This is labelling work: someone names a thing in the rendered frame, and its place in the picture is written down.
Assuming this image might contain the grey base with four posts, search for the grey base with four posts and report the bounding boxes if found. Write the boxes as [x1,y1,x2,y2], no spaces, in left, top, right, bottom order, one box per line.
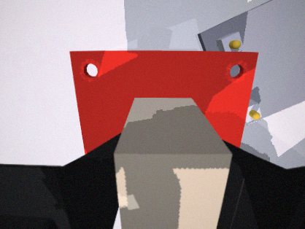
[198,0,305,126]

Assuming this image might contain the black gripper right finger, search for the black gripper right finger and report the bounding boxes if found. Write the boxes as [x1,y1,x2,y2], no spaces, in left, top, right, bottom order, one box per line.
[219,141,305,229]

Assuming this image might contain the red square plate with corner holes and grey block handle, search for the red square plate with corner holes and grey block handle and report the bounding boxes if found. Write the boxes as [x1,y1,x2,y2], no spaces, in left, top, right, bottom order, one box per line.
[69,50,258,229]

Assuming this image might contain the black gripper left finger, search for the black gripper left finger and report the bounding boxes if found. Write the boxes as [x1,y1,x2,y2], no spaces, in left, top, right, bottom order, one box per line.
[0,133,121,229]

